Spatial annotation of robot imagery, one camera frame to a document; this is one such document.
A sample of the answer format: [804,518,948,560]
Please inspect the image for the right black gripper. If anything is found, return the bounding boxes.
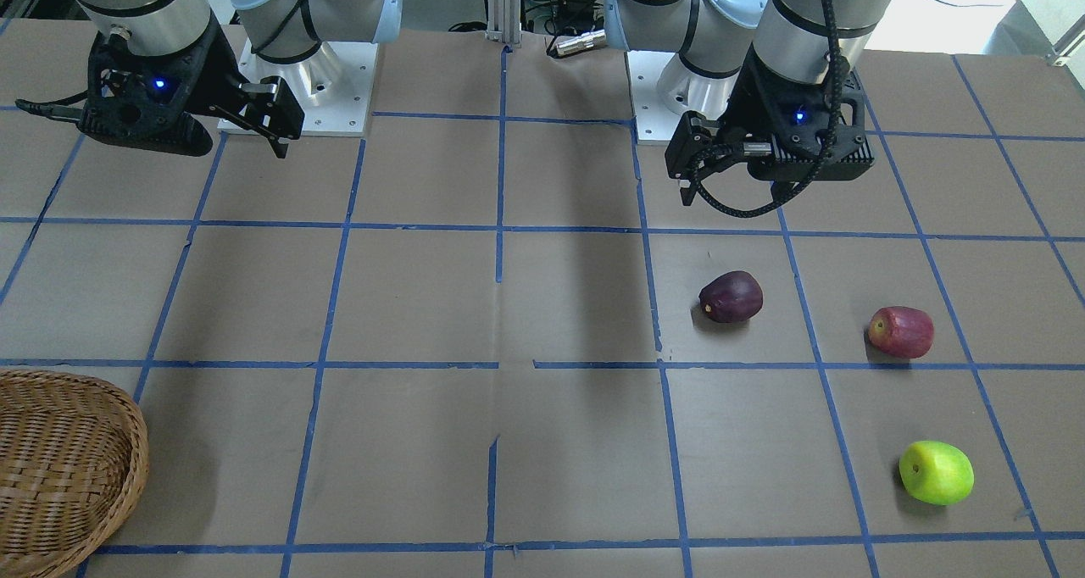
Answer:
[81,14,303,158]

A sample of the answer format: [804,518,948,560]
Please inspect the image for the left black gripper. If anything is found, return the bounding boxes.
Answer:
[664,53,876,207]

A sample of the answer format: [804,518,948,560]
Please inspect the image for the dark purple apple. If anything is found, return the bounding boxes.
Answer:
[698,270,764,324]

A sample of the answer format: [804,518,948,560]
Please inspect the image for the red apple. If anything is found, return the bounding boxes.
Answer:
[865,305,935,359]

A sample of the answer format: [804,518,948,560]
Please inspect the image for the green apple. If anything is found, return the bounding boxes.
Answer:
[898,440,974,506]

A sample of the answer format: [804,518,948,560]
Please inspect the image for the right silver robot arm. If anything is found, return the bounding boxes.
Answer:
[17,0,403,158]

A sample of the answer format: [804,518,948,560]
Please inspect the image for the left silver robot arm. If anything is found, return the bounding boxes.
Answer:
[604,0,892,219]

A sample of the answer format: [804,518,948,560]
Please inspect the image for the woven wicker basket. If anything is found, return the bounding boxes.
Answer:
[1,369,150,577]

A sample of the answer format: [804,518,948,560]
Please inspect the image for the black power adapter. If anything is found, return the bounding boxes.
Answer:
[556,0,593,22]

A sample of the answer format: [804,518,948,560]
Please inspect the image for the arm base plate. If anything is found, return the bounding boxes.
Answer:
[239,40,381,137]
[626,50,737,145]

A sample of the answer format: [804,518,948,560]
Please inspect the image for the black braided cable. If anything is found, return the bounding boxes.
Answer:
[688,0,847,220]

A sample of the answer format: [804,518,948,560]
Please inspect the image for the aluminium frame post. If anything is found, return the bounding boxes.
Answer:
[485,0,523,49]

